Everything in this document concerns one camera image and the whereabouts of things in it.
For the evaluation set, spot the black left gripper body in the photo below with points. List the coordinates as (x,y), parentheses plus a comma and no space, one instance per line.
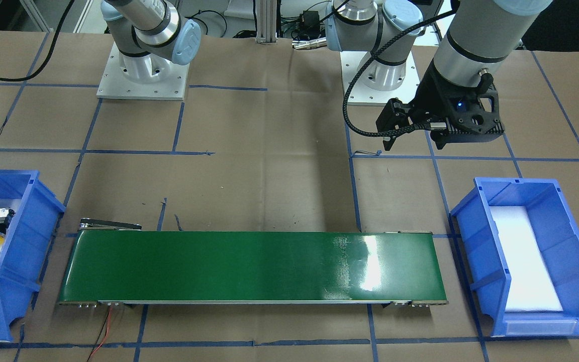
(429,95)

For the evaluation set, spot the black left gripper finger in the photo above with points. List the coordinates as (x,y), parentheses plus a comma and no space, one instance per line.
(442,138)
(388,142)

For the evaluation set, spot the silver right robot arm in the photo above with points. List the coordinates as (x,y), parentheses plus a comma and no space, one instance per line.
(141,28)

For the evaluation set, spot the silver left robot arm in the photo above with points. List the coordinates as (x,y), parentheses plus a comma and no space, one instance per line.
(481,36)

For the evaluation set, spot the black power adapter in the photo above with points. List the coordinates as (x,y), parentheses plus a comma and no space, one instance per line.
(309,20)

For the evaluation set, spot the blue storage bin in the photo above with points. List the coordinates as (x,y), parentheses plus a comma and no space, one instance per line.
(26,243)
(557,238)

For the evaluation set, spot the green conveyor belt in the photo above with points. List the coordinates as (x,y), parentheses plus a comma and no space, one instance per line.
(247,267)

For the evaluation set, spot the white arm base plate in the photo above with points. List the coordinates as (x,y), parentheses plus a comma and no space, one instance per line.
(379,82)
(142,78)

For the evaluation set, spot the aluminium frame post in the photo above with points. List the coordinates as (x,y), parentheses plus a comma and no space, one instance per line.
(266,21)

